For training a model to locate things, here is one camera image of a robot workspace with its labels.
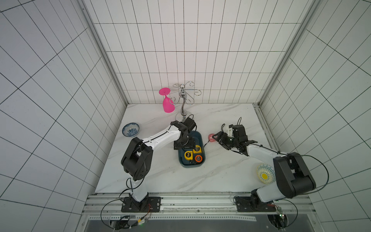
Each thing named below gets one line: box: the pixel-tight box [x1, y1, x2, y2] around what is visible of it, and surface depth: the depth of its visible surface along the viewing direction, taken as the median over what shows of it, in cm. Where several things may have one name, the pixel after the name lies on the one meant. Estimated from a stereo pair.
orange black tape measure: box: [194, 154, 203, 163], surface depth 87 cm
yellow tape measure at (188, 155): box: [184, 150, 193, 161], surface depth 89 cm
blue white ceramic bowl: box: [121, 122, 140, 138], surface depth 102 cm
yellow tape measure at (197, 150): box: [192, 145, 202, 154], surface depth 92 cm
